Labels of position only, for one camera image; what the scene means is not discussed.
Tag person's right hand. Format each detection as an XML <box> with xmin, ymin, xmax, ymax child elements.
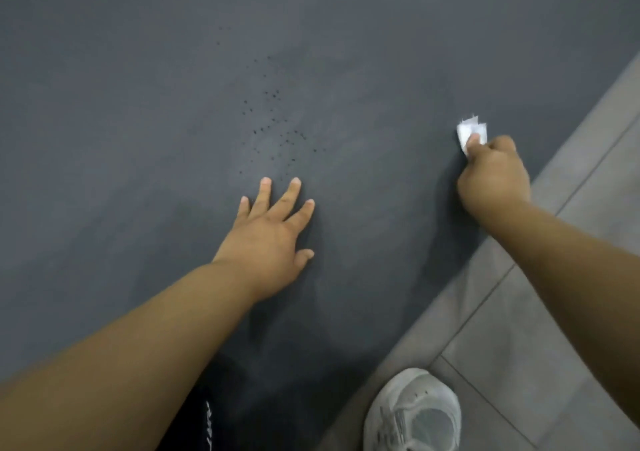
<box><xmin>456</xmin><ymin>134</ymin><xmax>532</xmax><ymax>223</ymax></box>

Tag person's left hand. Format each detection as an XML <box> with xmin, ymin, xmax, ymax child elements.
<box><xmin>212</xmin><ymin>177</ymin><xmax>316</xmax><ymax>302</ymax></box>

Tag white tissue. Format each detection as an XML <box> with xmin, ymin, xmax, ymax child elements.
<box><xmin>456</xmin><ymin>114</ymin><xmax>488</xmax><ymax>157</ymax></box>

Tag person's right forearm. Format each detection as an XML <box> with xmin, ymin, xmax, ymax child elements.
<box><xmin>483</xmin><ymin>201</ymin><xmax>640</xmax><ymax>429</ymax></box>

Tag person's left forearm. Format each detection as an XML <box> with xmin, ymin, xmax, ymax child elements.
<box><xmin>0</xmin><ymin>261</ymin><xmax>259</xmax><ymax>451</ymax></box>

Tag scattered black crumbs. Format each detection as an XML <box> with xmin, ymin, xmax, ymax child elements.
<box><xmin>216</xmin><ymin>26</ymin><xmax>331</xmax><ymax>177</ymax></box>

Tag black shorts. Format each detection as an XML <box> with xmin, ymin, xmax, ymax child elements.
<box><xmin>154</xmin><ymin>351</ymin><xmax>251</xmax><ymax>451</ymax></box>

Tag white sneaker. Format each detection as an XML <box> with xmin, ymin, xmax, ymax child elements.
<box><xmin>363</xmin><ymin>368</ymin><xmax>462</xmax><ymax>451</ymax></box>

